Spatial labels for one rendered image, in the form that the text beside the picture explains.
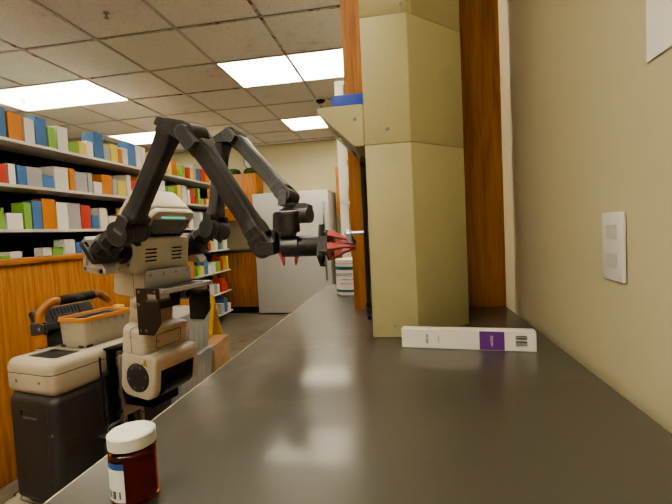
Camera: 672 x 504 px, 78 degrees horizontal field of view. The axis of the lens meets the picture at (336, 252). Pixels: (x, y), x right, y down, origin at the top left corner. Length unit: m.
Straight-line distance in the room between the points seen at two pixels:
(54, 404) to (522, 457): 1.52
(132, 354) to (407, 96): 1.25
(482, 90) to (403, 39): 0.44
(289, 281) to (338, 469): 5.69
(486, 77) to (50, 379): 1.74
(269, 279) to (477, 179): 5.10
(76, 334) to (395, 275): 1.28
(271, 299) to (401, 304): 5.32
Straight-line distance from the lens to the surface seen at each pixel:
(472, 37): 1.52
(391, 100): 1.06
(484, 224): 1.41
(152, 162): 1.33
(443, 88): 1.16
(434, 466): 0.54
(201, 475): 0.55
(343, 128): 1.05
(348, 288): 1.69
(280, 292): 6.23
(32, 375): 1.81
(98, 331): 1.88
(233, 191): 1.19
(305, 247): 1.12
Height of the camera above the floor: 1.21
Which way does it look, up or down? 3 degrees down
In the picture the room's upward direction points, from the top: 3 degrees counter-clockwise
